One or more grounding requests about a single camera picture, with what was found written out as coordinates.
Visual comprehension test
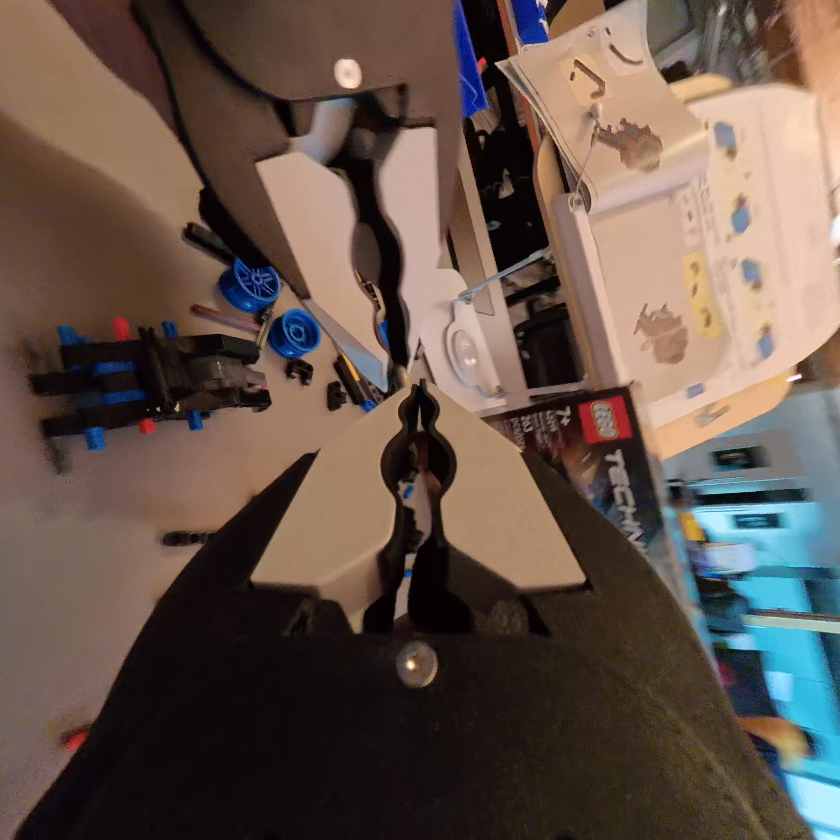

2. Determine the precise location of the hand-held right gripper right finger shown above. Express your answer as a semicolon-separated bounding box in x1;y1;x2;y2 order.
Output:
423;381;587;624

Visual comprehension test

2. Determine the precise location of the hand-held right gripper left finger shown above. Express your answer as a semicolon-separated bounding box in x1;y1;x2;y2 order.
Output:
251;387;421;634

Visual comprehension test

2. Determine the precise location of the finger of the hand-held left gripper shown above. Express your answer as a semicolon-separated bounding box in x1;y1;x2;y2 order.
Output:
340;126;439;370
255;151;389;392

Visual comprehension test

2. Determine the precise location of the thin cord with white bead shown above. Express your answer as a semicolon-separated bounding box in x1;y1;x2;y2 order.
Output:
570;101;605;211

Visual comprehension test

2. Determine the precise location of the black grey motor assembly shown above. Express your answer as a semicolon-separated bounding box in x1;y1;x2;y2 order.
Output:
26;318;273;473

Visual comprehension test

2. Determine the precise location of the instruction booklet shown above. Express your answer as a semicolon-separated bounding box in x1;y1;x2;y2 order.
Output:
495;0;840;427

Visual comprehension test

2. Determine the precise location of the dark desk pad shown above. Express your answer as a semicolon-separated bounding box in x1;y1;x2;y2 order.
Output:
449;151;497;316

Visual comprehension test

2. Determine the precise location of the grey desk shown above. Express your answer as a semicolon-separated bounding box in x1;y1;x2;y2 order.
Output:
0;0;526;808

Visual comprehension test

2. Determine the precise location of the blue wheel rim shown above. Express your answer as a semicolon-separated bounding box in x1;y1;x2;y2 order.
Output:
218;258;283;312
268;308;322;360

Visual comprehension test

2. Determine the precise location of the white rounded board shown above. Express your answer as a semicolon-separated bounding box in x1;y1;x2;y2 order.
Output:
410;266;519;411

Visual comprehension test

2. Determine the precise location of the toy truck box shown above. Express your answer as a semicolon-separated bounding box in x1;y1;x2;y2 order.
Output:
482;386;667;559

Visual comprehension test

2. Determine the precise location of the black flat tile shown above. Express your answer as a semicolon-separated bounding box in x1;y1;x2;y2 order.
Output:
182;222;237;263

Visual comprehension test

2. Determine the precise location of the blue storage bin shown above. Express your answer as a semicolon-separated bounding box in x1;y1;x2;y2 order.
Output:
453;0;490;119

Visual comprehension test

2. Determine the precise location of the blue crate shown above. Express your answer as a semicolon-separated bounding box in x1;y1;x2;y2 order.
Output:
508;0;551;47

